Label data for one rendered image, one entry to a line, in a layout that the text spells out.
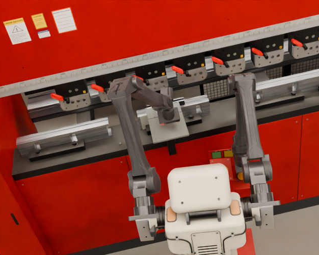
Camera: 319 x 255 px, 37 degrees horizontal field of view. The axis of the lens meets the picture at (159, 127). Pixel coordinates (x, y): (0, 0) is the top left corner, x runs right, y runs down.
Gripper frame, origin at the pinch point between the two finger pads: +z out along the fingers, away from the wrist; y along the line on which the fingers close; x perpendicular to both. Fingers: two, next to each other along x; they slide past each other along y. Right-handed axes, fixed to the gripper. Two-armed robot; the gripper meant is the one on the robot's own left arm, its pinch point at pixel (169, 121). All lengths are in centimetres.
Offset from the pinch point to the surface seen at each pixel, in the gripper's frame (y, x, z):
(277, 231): -55, 56, 86
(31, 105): 74, -37, 26
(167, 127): 1.2, 2.0, 2.3
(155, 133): 8.1, 4.1, 1.2
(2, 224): 99, 26, 32
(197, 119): -15.5, -4.0, 16.2
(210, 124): -21.8, 0.0, 17.4
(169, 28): -8.4, -33.7, -30.3
